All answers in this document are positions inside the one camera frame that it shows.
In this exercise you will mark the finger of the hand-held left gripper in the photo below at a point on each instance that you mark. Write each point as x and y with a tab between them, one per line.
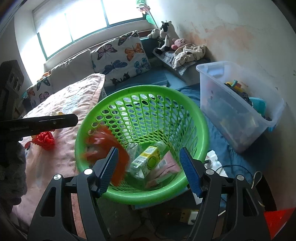
46	122

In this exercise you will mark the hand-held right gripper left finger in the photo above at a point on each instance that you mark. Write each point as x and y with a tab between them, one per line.
107	169

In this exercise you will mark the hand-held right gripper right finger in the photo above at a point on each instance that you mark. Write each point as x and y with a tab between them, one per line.
189	169

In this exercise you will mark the red mesh net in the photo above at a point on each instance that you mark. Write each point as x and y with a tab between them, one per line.
45	140

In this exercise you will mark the pink red snack wrapper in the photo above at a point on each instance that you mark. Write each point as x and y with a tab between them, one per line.
166	165

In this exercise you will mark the large red snack bag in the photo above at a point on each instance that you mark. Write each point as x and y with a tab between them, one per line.
104	139

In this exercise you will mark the grey drink carton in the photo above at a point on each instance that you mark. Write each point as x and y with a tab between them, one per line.
133	150

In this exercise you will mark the lime juice bottle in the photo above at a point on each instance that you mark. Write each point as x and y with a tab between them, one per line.
148	160

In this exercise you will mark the green plastic basket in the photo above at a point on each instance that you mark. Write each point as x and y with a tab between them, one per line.
138	89

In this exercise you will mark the white power strip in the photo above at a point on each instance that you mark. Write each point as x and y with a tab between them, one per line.
214	165

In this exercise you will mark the pink blanket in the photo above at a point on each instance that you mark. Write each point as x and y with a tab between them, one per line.
69	104

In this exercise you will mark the butterfly print pillow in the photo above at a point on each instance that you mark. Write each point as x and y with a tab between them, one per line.
120	58
41	90

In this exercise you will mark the orange toy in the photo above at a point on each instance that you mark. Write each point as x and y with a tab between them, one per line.
45	75

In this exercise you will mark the beige power socket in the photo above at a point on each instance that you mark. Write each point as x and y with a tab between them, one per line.
189	216

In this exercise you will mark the clear plastic storage box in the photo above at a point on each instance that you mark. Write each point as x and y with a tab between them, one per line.
231	120

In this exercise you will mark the plain pale pillow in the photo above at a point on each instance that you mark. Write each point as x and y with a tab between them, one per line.
74	64

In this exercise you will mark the yellow toy vehicle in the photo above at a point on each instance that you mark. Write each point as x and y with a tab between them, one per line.
234	88

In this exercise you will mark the teal plastic toy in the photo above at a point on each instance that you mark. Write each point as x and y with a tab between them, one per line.
257	105

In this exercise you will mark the red plastic object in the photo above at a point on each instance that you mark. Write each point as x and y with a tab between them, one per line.
277	220

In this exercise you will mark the green framed window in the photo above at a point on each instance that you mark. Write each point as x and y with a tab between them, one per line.
87	23

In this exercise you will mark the patterned grey mat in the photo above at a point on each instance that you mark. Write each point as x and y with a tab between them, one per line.
166	58

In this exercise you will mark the crumpled pale cloth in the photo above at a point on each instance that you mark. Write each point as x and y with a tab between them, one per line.
189	53

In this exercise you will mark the pink plush pig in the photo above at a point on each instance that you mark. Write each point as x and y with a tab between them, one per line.
180	42

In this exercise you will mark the plush cow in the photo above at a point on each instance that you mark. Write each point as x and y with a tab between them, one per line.
167	32

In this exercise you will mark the grey plush toy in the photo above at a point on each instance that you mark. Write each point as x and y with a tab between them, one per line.
154	33

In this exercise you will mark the colourful pinwheel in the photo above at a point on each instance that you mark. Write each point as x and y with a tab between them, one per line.
143	8

